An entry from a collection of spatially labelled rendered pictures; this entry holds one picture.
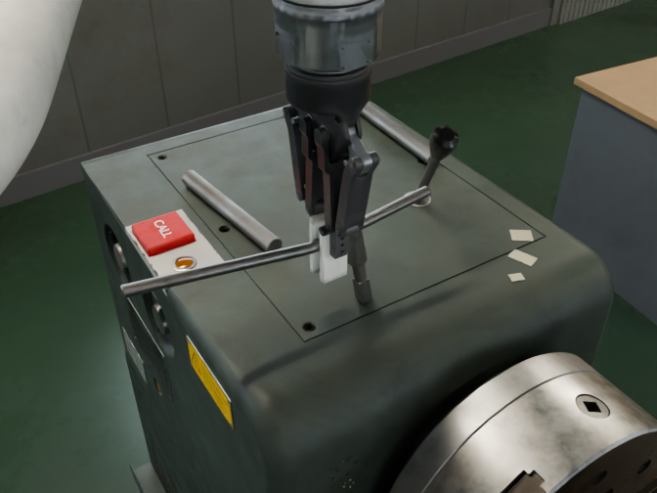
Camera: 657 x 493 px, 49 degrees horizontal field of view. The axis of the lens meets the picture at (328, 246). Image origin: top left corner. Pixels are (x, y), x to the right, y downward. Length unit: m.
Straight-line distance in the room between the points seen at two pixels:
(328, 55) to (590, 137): 2.26
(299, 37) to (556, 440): 0.43
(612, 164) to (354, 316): 2.05
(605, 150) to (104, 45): 2.09
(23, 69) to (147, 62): 3.05
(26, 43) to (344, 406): 0.45
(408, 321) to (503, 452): 0.17
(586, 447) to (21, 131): 0.55
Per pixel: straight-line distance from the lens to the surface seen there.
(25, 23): 0.45
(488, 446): 0.73
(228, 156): 1.06
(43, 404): 2.51
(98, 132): 3.49
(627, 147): 2.69
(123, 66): 3.43
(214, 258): 0.87
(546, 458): 0.72
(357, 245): 0.74
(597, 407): 0.77
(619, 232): 2.81
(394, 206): 0.76
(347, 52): 0.59
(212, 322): 0.78
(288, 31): 0.60
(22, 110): 0.40
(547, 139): 3.85
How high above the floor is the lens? 1.79
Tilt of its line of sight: 37 degrees down
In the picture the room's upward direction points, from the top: straight up
